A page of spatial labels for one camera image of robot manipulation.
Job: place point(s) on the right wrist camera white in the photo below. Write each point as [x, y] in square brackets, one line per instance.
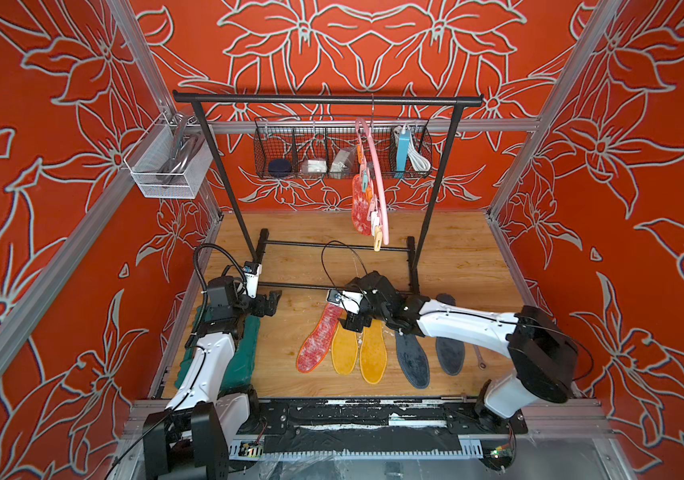
[347, 300]

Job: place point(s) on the yellow insole front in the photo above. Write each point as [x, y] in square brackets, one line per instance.
[373, 353]

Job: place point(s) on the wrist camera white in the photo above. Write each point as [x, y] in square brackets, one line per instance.
[347, 300]
[252, 271]

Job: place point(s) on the black metal clothes rack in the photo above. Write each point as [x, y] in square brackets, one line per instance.
[299, 186]

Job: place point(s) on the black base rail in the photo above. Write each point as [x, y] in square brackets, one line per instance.
[374, 428]

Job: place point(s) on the white mesh wall basket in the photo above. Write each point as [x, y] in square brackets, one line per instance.
[172, 160]

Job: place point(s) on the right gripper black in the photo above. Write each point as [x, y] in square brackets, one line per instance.
[351, 322]

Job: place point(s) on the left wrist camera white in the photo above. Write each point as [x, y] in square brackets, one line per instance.
[252, 271]

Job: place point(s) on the dark grey insole front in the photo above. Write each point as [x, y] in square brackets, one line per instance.
[451, 355]

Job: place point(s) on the red insole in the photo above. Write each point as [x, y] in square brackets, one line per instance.
[362, 197]
[318, 344]

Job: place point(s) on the red insole front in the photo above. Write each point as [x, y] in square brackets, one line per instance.
[318, 344]

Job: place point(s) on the dark grey insole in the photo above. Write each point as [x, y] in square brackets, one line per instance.
[413, 361]
[451, 355]

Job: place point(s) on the yellow insole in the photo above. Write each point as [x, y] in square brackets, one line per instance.
[344, 351]
[373, 353]

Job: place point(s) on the pink clip hanger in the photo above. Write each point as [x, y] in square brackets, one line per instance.
[369, 166]

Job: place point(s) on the dark blue round item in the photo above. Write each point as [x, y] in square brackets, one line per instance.
[280, 168]

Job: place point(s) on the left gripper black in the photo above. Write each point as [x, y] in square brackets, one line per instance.
[258, 309]

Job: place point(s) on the grey item in basket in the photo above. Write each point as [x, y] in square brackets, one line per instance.
[341, 164]

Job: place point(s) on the black wire wall basket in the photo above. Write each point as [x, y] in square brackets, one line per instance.
[329, 149]

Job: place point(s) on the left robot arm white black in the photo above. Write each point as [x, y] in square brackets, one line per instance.
[191, 438]

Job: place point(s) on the white box in basket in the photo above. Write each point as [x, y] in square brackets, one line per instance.
[313, 167]

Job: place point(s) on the green plastic tool case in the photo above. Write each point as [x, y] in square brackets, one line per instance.
[240, 369]

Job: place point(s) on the silver wrench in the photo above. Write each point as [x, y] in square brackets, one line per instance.
[480, 359]

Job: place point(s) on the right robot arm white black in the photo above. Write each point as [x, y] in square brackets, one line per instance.
[544, 358]

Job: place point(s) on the light blue box in basket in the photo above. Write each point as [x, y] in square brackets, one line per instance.
[402, 150]

